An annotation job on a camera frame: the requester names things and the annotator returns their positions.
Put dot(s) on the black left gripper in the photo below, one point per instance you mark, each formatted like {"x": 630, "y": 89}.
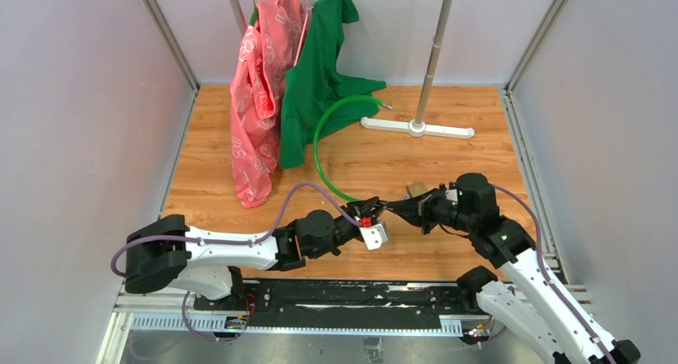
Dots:
{"x": 364, "y": 209}

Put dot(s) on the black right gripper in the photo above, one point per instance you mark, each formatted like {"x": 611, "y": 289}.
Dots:
{"x": 417, "y": 211}

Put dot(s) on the brass padlock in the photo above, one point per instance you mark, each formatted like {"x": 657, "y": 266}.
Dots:
{"x": 416, "y": 189}

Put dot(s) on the green cable lock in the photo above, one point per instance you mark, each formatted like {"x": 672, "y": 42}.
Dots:
{"x": 317, "y": 135}

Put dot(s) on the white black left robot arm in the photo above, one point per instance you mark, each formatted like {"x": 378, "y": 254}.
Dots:
{"x": 169, "y": 253}

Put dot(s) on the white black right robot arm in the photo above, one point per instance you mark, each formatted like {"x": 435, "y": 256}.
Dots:
{"x": 550, "y": 320}

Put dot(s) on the white clothes rack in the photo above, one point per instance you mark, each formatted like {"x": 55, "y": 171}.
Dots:
{"x": 417, "y": 126}

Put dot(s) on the green t-shirt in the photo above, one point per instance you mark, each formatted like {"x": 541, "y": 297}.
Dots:
{"x": 314, "y": 84}

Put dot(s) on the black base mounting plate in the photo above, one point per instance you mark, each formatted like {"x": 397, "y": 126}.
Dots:
{"x": 348, "y": 304}

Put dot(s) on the pink patterned garment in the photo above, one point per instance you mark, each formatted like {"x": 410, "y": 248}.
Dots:
{"x": 266, "y": 54}

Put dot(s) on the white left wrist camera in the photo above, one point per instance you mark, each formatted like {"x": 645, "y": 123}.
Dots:
{"x": 375, "y": 236}

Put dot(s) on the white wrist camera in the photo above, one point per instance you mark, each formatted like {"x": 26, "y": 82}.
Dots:
{"x": 451, "y": 192}
{"x": 375, "y": 236}

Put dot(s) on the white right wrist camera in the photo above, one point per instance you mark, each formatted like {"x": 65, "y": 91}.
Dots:
{"x": 451, "y": 192}

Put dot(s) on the aluminium frame rail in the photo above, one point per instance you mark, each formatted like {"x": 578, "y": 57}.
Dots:
{"x": 161, "y": 328}

